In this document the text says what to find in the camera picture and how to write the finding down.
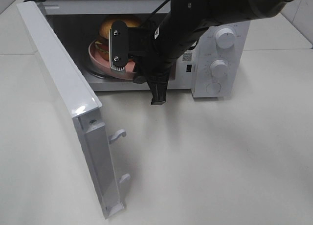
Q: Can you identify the burger with lettuce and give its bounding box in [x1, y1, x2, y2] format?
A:
[95, 14, 141, 61]

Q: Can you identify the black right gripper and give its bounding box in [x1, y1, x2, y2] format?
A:
[128, 17, 198, 105]

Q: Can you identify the glass microwave turntable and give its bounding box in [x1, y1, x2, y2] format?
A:
[85, 64, 114, 79]

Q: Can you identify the white microwave oven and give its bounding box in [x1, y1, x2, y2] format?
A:
[23, 0, 251, 99]

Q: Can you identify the upper white power knob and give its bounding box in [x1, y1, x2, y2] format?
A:
[215, 28, 236, 49]

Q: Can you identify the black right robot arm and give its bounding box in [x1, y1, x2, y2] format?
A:
[129, 0, 293, 105]

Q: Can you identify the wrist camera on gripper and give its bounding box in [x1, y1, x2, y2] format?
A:
[109, 20, 129, 73]

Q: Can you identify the white microwave door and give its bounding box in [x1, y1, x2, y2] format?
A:
[17, 1, 130, 219]

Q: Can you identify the round door release button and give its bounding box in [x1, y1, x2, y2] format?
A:
[206, 82, 222, 97]

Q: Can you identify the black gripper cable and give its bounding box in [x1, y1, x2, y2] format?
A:
[144, 0, 173, 25]

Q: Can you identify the pink round plate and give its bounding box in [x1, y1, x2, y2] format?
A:
[88, 41, 135, 80]

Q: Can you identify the white timer knob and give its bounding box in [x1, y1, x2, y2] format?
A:
[209, 60, 229, 78]

